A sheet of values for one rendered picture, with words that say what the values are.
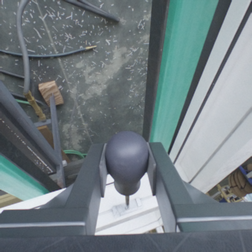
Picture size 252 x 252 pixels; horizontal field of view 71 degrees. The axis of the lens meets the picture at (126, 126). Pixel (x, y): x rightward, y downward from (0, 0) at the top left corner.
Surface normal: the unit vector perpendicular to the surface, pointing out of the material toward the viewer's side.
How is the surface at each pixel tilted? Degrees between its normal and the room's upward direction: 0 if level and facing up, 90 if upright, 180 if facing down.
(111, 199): 90
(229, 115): 90
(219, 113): 90
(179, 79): 0
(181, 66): 0
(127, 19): 0
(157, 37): 90
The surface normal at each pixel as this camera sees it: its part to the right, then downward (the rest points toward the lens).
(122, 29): 0.31, 0.76
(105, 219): -0.01, -0.59
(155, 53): -0.95, 0.27
